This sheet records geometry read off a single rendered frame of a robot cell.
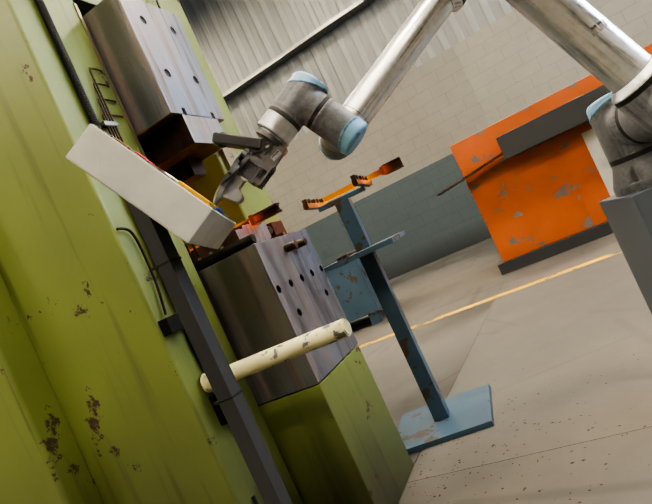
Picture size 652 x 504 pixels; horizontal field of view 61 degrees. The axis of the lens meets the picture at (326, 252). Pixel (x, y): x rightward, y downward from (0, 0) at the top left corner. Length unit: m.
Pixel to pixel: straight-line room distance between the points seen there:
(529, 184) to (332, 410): 3.74
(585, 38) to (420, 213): 8.04
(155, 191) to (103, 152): 0.12
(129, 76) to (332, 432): 1.21
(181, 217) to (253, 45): 9.75
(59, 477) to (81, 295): 0.50
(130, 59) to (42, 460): 1.16
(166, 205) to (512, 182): 4.26
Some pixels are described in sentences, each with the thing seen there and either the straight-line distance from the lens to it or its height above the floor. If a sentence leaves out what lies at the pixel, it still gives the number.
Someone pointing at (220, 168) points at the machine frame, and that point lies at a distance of 2.09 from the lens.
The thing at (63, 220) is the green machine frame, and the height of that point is 1.17.
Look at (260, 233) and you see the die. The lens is 1.79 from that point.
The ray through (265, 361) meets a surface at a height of 0.62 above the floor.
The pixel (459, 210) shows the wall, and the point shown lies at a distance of 9.31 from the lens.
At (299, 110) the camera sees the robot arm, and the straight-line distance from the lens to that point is 1.31.
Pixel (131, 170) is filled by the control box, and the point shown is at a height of 1.09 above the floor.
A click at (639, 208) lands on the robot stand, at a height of 0.56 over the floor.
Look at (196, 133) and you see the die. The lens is 1.76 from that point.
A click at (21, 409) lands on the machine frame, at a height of 0.76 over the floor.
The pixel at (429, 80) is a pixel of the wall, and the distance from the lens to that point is 9.43.
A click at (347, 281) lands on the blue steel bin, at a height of 0.50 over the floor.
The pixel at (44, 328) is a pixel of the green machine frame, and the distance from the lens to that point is 1.75.
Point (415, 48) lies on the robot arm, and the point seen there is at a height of 1.19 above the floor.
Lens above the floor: 0.78
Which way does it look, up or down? 1 degrees up
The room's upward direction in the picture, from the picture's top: 25 degrees counter-clockwise
